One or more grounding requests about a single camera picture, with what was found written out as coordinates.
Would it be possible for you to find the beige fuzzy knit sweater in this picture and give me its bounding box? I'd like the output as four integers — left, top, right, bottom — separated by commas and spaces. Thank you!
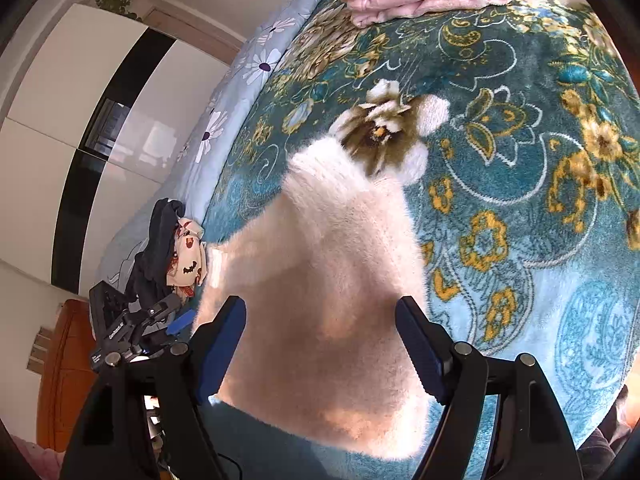
195, 136, 430, 460

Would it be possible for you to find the cream bat print garment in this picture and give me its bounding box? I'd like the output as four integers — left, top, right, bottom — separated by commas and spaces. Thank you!
166, 218, 207, 302

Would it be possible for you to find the black garment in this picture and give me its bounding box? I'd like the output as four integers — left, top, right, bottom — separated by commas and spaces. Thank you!
125, 198, 186, 310

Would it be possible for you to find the dark grey trousers leg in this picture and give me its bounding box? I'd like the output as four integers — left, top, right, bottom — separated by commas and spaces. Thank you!
577, 386, 631, 480

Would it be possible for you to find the orange wooden headboard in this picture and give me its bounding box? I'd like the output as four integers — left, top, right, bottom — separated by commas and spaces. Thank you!
36, 299, 96, 452

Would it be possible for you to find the light blue daisy duvet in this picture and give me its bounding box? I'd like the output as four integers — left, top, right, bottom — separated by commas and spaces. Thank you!
92, 0, 320, 290

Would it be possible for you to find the white black wardrobe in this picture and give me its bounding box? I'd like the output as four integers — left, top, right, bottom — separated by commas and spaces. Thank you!
1, 4, 227, 295

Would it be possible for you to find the teal floral bed blanket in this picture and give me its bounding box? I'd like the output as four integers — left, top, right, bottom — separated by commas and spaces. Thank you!
194, 0, 640, 480

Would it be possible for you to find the green plant on wardrobe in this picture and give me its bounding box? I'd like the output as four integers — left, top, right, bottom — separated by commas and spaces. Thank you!
94, 0, 142, 22

